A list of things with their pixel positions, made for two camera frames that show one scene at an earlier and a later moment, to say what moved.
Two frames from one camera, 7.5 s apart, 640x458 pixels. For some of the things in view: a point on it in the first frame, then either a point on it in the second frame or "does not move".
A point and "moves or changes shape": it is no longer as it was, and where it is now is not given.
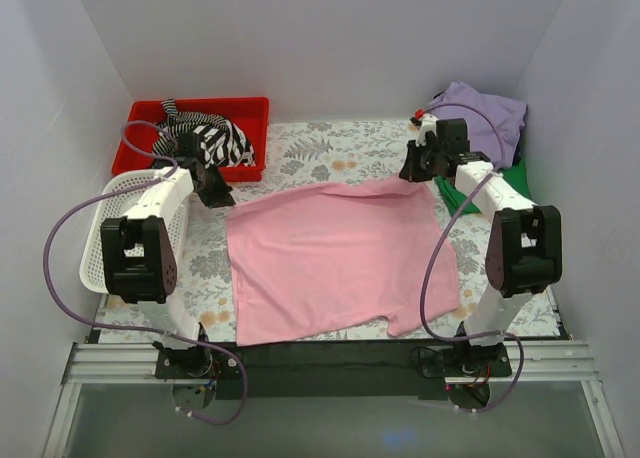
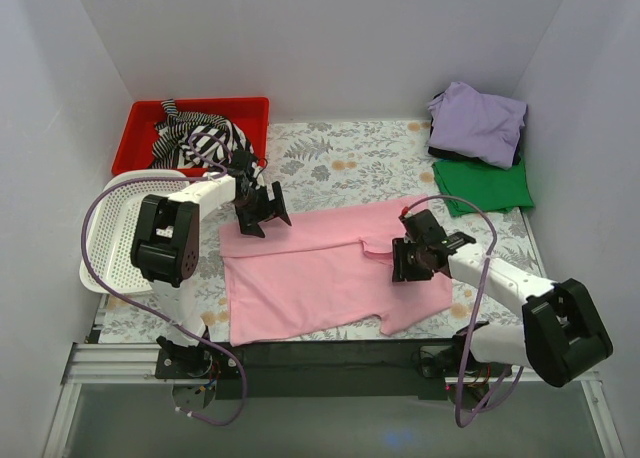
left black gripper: [211, 186] -> [261, 208]
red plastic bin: [133, 133] does not move
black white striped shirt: [224, 141] does not move
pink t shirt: [334, 254] moves or changes shape
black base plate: [332, 369] does not move
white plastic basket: [118, 197] does not move
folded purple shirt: [494, 124] does not move
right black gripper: [413, 163] -> [406, 260]
